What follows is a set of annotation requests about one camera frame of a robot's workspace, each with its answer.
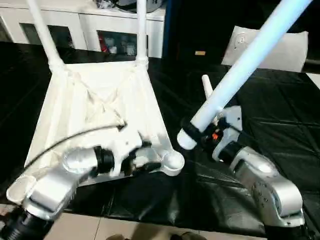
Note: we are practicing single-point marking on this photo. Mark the white flat panel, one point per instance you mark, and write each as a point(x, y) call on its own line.
point(313, 80)

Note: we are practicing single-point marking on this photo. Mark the grey helmet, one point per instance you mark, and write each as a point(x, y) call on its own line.
point(152, 6)

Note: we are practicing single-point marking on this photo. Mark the dark left robot foot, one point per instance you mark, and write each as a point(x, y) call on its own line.
point(118, 237)

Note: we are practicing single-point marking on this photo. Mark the white plastic table top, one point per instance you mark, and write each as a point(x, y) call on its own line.
point(75, 100)

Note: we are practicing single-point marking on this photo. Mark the white plastic table leg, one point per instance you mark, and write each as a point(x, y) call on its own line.
point(207, 87)
point(245, 62)
point(45, 37)
point(142, 32)

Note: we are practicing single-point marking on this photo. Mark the dark robot foot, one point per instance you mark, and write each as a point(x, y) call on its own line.
point(118, 237)
point(190, 235)

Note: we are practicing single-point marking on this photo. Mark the white cabinet with glass doors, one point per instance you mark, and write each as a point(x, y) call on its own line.
point(75, 20)

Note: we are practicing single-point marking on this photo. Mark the small yellow label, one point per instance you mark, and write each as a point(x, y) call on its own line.
point(200, 53)

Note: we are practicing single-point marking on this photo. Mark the black cabinet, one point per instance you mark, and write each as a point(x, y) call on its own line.
point(190, 25)

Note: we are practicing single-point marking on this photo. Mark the dark right robot foot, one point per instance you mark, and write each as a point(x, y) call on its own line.
point(190, 235)

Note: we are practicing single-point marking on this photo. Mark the black bar with red mark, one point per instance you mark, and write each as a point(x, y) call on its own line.
point(312, 62)

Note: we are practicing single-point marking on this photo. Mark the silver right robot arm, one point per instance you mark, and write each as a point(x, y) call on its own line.
point(270, 185)

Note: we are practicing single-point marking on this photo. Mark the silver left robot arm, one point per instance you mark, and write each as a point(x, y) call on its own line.
point(55, 185)

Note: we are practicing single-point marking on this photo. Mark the black work mat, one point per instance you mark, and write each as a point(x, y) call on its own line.
point(275, 105)

